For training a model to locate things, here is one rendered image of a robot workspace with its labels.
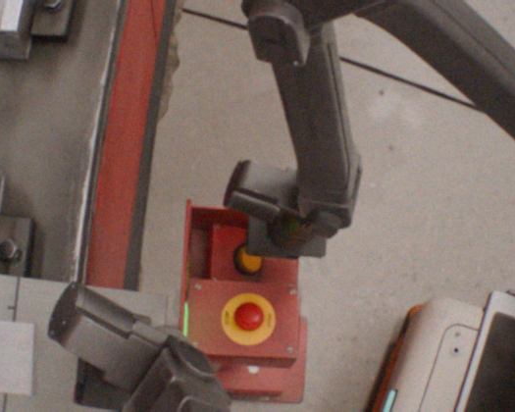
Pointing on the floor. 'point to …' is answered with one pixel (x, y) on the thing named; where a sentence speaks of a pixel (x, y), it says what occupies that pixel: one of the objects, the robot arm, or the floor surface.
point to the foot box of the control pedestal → (271, 379)
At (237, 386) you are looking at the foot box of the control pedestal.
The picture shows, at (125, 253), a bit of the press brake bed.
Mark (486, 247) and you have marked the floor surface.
